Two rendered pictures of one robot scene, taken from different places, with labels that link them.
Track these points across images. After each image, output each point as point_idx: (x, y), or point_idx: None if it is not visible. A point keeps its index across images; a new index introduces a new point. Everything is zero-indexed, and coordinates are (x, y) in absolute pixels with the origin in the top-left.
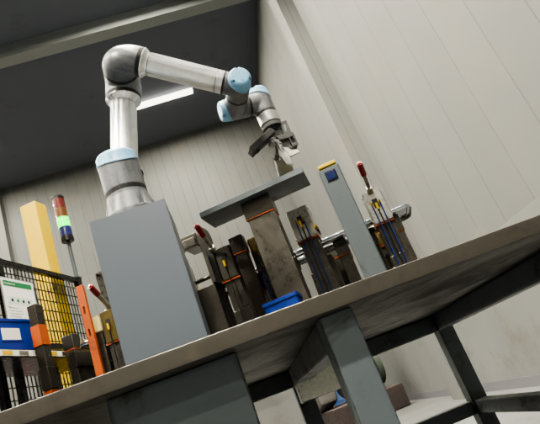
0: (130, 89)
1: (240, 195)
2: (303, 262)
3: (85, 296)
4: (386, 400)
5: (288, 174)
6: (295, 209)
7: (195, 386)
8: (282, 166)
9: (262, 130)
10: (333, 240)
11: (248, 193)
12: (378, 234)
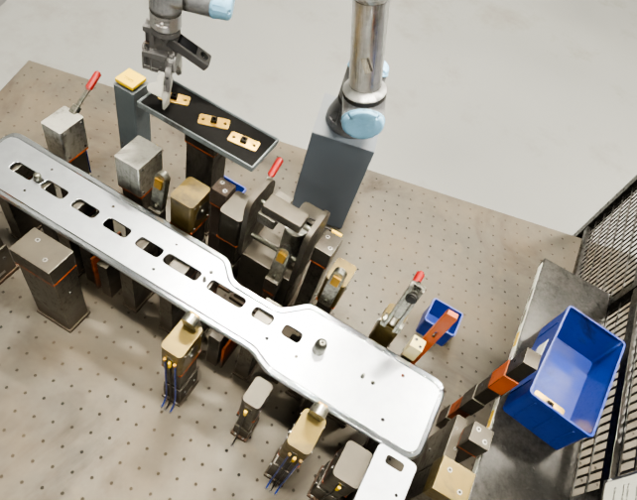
0: None
1: (232, 113)
2: (98, 257)
3: (439, 319)
4: None
5: (183, 86)
6: (150, 142)
7: None
8: (163, 83)
9: (180, 33)
10: (83, 196)
11: (224, 110)
12: None
